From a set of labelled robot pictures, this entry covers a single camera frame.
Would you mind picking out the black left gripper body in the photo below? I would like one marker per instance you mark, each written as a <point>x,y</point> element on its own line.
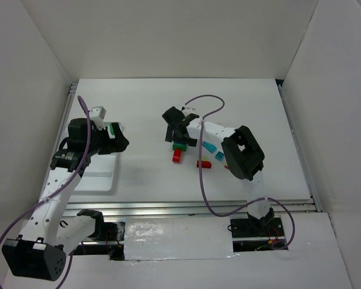
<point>115,138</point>

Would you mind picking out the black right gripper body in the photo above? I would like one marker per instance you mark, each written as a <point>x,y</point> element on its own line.
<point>179,129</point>

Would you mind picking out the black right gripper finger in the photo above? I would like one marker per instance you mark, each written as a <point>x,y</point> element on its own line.
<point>169,135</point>
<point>186,140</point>

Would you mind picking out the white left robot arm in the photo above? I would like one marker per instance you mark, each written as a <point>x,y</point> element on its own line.
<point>42,246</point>

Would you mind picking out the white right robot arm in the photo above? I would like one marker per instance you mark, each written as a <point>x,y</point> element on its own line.
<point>237,147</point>

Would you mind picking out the red flower lego brick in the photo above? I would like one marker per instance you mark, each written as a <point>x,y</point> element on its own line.
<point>177,156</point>

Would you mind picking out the teal long lego brick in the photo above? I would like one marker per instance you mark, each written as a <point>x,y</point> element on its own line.
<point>209,147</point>

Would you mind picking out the red half-round lego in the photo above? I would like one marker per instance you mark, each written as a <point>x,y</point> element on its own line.
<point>204,164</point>

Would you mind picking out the white compartment tray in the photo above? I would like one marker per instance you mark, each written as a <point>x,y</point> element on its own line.
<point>97,173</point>

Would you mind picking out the teal small lego brick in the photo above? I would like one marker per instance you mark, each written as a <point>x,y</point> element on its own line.
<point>219,156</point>

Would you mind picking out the white taped panel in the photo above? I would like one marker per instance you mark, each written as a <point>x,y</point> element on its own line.
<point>177,238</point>

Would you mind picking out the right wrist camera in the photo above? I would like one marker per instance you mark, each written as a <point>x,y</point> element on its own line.
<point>189,108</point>

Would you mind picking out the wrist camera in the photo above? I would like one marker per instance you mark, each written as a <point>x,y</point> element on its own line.
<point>189,108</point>
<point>97,114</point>

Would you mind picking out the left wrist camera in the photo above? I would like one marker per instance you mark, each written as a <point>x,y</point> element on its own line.
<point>97,114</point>

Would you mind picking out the aluminium rail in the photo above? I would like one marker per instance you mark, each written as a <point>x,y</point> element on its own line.
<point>169,208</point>

